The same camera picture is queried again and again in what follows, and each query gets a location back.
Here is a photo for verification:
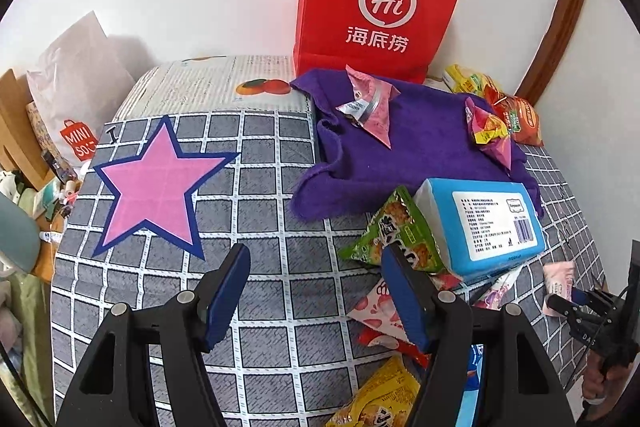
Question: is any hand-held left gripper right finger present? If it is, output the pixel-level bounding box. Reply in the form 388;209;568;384
381;244;583;427

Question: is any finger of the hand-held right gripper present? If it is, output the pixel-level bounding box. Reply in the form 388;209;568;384
546;293;583;323

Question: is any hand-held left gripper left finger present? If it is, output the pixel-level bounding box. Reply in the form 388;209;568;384
55;243;251;427

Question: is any small pink snack packet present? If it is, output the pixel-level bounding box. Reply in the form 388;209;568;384
541;261;576;318

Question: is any red snack packet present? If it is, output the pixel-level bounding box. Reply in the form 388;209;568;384
357;327;431;368

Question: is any blue cookie packet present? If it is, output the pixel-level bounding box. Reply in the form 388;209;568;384
462;342;486;427

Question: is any person's right hand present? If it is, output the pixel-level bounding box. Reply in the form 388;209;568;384
581;349;623;408

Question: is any strawberry print snack packet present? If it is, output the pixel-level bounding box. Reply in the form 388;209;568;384
346;279;421;345

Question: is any grey checked bed sheet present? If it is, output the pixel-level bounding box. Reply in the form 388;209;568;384
50;109;608;427

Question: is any pale lilac snack packet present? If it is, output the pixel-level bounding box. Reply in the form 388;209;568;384
470;264;526;310

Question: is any blue tissue pack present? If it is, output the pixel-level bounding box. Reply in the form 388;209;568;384
412;178;547;280

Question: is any pink paper star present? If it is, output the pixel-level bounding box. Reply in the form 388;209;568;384
92;116;241;260

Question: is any purple towel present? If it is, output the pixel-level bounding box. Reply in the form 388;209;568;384
287;68;543;220

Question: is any pink yellow triangular snack packet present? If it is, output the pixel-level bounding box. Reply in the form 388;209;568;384
464;96;513;170

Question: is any orange chips packet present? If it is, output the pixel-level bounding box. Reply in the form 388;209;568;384
487;89;543;146

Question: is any white printed quilt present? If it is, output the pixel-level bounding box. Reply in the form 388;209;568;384
114;54;313;120

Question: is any teal plastic object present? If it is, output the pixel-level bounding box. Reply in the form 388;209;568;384
0;194;41;278

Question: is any yellow green snack packet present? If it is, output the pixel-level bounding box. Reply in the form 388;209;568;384
442;64;501;100

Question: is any light wooden furniture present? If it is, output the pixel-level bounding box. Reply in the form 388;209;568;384
0;68;51;188

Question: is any brown wooden door frame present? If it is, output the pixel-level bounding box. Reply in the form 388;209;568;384
517;0;593;105

